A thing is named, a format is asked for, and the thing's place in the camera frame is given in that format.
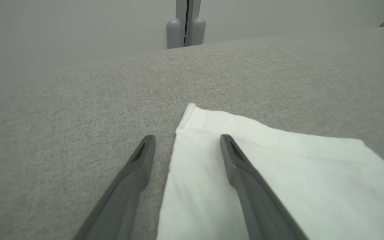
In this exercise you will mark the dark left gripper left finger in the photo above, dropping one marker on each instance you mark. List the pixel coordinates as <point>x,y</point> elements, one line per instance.
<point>125,193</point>

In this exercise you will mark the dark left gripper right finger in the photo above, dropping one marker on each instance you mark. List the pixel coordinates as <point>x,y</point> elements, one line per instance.
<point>255,200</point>

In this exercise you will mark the red white basketball jersey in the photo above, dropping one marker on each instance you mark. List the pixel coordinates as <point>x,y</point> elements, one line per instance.
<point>312,186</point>

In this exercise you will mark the grey upright metal post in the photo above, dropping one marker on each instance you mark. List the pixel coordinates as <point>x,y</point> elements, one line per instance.
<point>185,26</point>

